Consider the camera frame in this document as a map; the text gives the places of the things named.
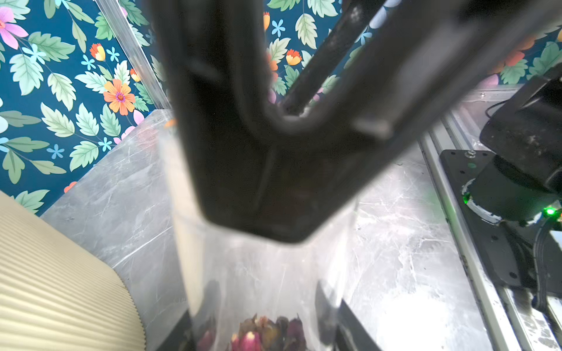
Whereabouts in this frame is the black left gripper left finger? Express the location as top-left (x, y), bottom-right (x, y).
top-left (157, 310), bottom-right (206, 351)

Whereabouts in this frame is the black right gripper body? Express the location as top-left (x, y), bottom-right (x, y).
top-left (150, 1), bottom-right (561, 244)

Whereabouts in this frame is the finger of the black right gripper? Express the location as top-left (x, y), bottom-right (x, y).
top-left (281, 0), bottom-right (384, 116)

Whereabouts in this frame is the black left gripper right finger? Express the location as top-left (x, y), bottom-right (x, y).
top-left (316, 285), bottom-right (382, 351)

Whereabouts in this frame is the clear flower tea jar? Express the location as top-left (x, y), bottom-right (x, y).
top-left (159, 120), bottom-right (356, 350)

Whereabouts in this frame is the cream ribbed trash bin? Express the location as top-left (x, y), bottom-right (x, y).
top-left (1, 194), bottom-right (146, 350)

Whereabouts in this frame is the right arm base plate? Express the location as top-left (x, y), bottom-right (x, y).
top-left (439, 150), bottom-right (561, 290)

